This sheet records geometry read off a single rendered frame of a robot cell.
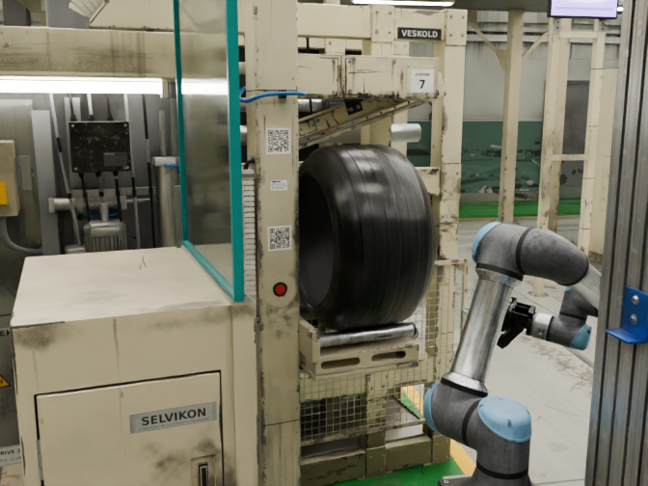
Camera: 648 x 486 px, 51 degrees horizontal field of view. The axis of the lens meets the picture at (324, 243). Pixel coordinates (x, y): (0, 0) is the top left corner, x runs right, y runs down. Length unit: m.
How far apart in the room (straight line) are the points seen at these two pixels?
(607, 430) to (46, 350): 1.06
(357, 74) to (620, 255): 1.27
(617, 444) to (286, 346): 1.06
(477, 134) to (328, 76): 10.00
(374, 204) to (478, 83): 10.45
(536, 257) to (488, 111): 10.84
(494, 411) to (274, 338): 0.81
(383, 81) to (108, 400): 1.58
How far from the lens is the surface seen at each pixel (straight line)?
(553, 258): 1.63
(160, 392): 1.23
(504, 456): 1.61
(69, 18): 2.22
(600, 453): 1.55
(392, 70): 2.45
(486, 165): 12.38
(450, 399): 1.66
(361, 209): 1.94
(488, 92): 12.42
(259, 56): 2.01
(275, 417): 2.23
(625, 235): 1.39
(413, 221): 2.00
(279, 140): 2.02
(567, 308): 2.02
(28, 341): 1.19
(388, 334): 2.19
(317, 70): 2.34
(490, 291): 1.68
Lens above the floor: 1.60
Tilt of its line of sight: 11 degrees down
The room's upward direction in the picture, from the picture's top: straight up
